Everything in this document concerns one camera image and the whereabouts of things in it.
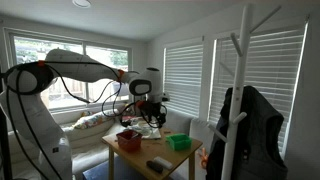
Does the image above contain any white coat rack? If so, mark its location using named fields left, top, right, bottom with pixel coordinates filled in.
left=209, top=3, right=281, bottom=180

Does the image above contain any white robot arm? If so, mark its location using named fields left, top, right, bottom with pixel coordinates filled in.
left=1, top=49, right=169, bottom=180

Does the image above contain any round ceiling light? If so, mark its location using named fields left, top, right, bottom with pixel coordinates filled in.
left=72, top=0, right=91, bottom=8

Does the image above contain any dark grey vest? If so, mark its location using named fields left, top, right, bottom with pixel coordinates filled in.
left=205, top=86, right=288, bottom=180

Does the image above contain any wooden table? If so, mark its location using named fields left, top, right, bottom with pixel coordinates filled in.
left=102, top=128, right=202, bottom=180

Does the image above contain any black stand pole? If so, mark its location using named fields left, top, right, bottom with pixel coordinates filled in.
left=0, top=109, right=12, bottom=180

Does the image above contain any right window blind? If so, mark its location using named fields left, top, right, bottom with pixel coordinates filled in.
left=208, top=27, right=305, bottom=154

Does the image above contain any green plastic bin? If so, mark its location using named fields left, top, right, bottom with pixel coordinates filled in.
left=166, top=134, right=192, bottom=151

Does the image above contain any white sofa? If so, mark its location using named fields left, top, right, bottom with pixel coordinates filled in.
left=8, top=110, right=213, bottom=180

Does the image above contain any window blind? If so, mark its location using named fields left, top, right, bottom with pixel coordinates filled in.
left=164, top=43, right=203, bottom=117
left=208, top=27, right=305, bottom=154

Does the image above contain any white remote controller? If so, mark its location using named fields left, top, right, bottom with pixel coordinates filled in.
left=154, top=156, right=173, bottom=169

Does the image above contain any left window blind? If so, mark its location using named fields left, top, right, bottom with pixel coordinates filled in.
left=164, top=43, right=203, bottom=117

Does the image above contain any black remote controller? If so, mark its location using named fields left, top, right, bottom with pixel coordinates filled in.
left=146, top=161, right=163, bottom=173

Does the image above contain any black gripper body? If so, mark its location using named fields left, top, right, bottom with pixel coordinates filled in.
left=142, top=101, right=167, bottom=128

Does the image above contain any blue rug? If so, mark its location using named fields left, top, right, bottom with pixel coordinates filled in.
left=82, top=156, right=174, bottom=180

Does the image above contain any floral cushion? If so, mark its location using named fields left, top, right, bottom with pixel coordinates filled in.
left=72, top=110, right=115, bottom=129

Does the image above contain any red plastic bin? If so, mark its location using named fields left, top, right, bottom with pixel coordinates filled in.
left=116, top=130, right=142, bottom=152

